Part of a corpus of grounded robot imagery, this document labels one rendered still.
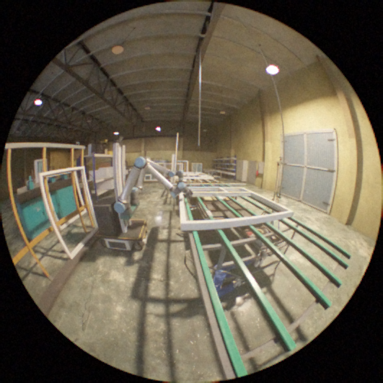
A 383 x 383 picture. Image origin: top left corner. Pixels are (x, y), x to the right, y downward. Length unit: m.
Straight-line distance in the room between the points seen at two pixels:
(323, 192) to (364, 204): 2.49
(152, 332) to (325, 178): 7.27
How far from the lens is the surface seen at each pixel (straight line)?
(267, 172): 8.75
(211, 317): 0.58
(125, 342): 1.52
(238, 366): 0.59
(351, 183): 6.25
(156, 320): 1.46
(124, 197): 1.44
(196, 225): 0.97
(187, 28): 7.55
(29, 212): 3.62
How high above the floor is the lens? 1.41
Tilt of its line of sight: 14 degrees down
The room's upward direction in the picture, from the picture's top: 2 degrees clockwise
